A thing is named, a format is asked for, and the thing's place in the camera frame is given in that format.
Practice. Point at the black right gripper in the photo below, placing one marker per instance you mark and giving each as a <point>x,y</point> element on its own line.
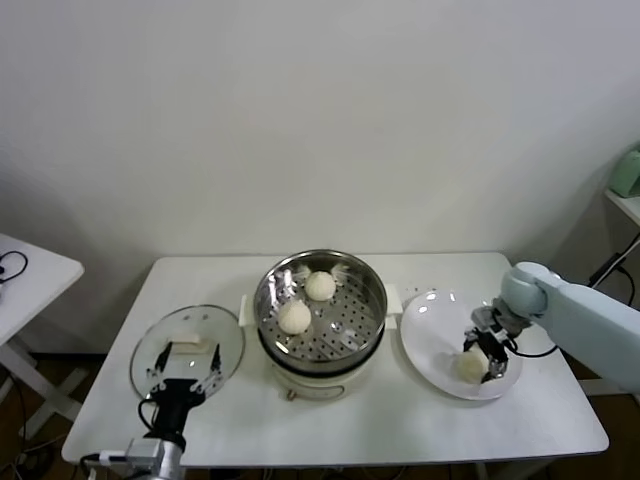
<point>492,345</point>

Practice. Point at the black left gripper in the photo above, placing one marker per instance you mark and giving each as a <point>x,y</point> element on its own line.
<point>176,405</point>

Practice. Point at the white steamed baozi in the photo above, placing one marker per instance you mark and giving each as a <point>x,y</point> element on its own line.
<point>470,366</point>
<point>320,286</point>
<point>294,317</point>

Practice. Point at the round glass pot lid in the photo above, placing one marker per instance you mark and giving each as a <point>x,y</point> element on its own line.
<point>220,325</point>

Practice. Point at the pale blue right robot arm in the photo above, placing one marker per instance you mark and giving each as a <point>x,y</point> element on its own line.
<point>585,320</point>

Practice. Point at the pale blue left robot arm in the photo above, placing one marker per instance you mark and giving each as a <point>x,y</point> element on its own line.
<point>160,462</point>

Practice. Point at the steel steamer pot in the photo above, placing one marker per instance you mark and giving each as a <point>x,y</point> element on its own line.
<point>320,382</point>

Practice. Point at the stainless steel steamer basket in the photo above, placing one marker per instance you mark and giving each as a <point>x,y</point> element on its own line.
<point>350,320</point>

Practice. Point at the round white plate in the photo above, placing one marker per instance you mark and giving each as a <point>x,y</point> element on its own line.
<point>430,330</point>

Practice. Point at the white side table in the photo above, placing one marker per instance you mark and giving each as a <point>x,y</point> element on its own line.
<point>35,285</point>

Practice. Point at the white shelf board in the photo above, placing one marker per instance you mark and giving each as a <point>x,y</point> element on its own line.
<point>625,202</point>

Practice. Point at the pale green appliance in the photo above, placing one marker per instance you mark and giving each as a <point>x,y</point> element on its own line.
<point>629,170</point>

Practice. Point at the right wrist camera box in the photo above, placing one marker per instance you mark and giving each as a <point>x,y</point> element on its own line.
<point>486,318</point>

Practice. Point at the white metal floor frame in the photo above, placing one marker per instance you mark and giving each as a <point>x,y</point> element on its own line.
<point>600,387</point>

